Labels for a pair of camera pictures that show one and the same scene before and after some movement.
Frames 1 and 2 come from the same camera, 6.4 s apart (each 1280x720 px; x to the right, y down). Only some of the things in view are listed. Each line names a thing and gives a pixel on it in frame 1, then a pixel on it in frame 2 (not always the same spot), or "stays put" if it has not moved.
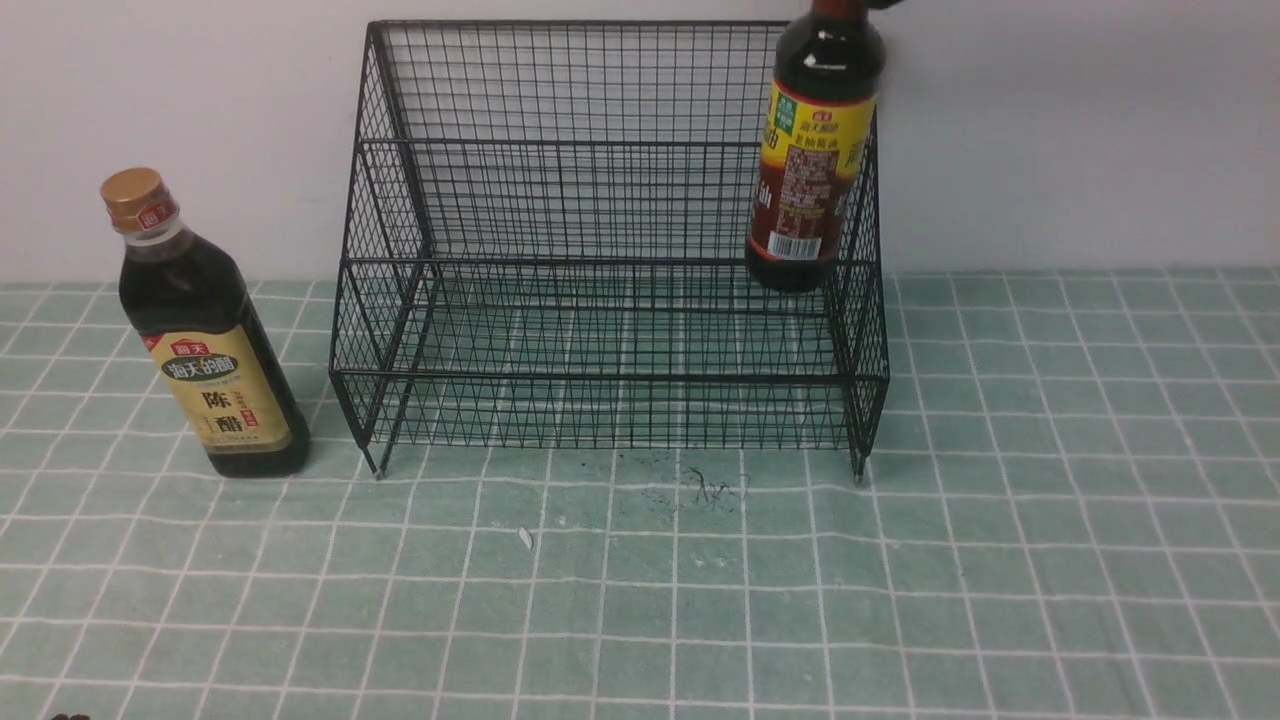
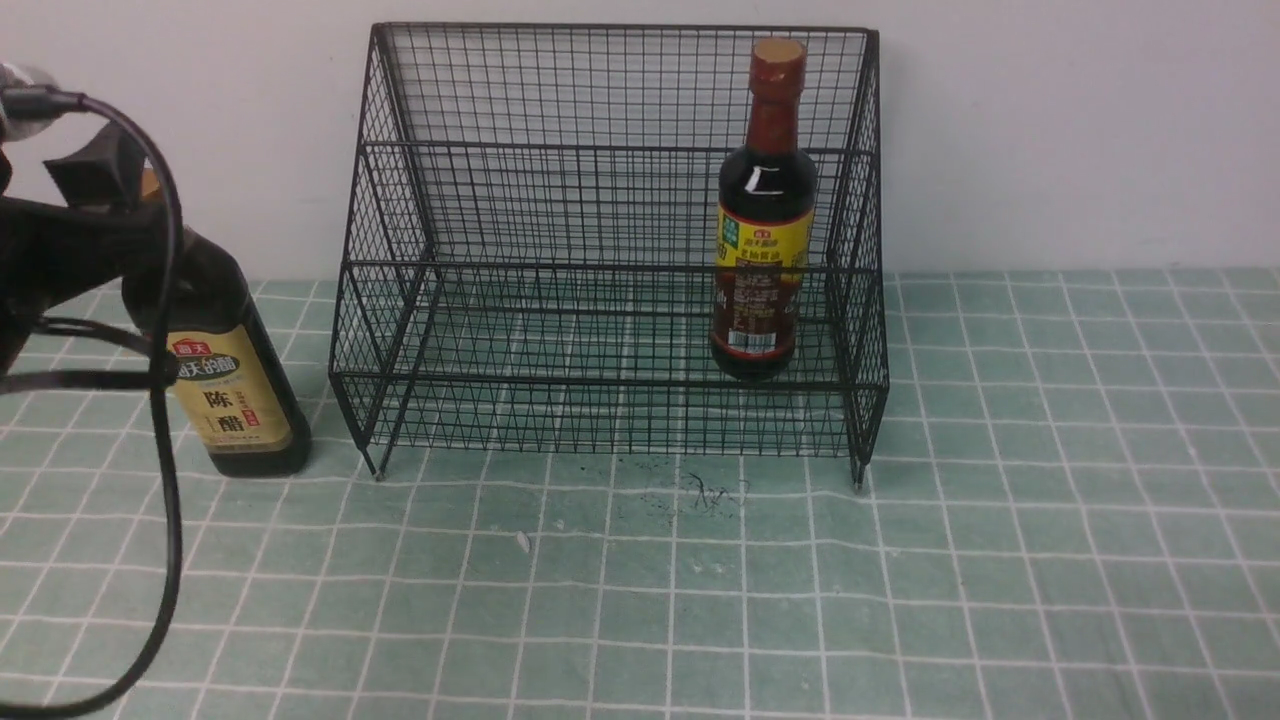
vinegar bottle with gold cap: (211, 340) stays put
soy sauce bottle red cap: (829, 62) to (765, 222)
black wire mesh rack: (544, 248) stays put
